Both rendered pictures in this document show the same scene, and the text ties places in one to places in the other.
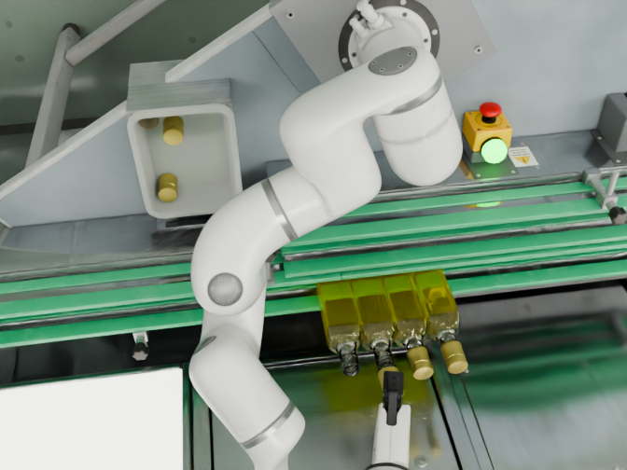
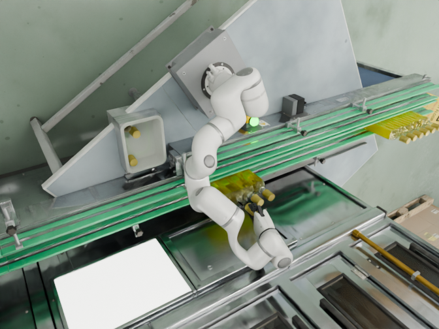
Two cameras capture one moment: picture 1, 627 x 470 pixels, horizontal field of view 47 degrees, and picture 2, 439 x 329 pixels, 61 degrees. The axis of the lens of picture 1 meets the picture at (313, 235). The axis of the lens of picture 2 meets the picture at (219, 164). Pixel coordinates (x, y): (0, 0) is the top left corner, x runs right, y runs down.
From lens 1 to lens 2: 0.57 m
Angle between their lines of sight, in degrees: 22
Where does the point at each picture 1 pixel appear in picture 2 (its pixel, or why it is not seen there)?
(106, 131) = (102, 140)
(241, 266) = (212, 151)
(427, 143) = (261, 98)
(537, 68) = not seen: hidden behind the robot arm
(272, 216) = (217, 133)
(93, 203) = (96, 177)
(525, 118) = not seen: hidden behind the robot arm
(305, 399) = (213, 233)
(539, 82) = not seen: hidden behind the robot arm
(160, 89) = (128, 115)
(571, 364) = (300, 196)
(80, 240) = (95, 192)
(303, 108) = (221, 91)
